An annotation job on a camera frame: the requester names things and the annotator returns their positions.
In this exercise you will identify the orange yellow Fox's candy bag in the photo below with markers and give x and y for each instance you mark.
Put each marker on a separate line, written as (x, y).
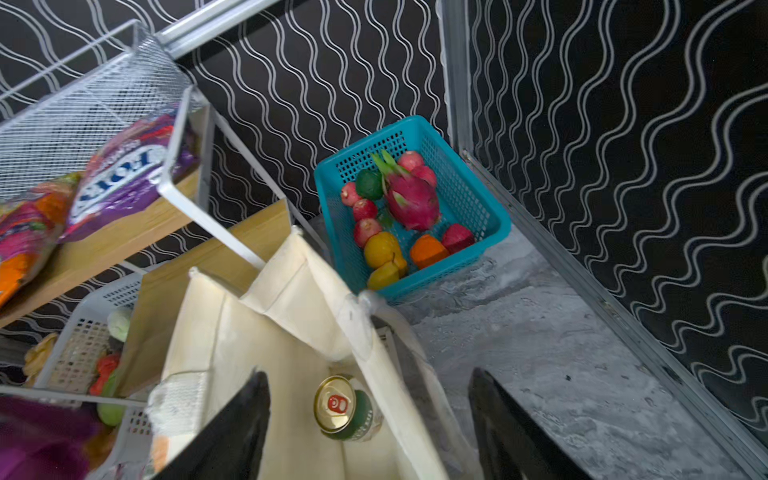
(31, 224)

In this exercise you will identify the white wire wall basket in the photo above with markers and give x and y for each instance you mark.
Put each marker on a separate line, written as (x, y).
(54, 121)

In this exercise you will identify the teal plastic fruit basket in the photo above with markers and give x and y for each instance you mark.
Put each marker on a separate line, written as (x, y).
(354, 208)

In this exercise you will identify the cream canvas tote bag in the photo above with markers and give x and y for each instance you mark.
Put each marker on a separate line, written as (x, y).
(300, 323)

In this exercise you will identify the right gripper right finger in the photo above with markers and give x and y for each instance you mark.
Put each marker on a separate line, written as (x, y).
(511, 444)

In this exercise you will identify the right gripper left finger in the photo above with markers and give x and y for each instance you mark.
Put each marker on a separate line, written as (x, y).
(231, 445)

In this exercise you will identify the yellow lemon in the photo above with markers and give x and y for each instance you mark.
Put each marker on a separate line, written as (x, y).
(383, 248)

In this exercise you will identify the white plastic vegetable basket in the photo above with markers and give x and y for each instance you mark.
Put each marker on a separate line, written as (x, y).
(72, 368)

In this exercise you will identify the purple Fox's candy bag top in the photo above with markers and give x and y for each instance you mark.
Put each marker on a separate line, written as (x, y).
(121, 178)

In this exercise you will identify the green drink can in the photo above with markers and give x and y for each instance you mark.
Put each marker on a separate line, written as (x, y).
(345, 411)

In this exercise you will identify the pink dragon fruit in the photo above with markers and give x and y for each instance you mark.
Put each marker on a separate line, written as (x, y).
(412, 201)

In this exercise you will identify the wooden two-tier shelf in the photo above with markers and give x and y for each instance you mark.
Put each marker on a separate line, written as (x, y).
(278, 139)

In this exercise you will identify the orange tangerine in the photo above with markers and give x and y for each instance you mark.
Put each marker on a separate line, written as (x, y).
(427, 251)

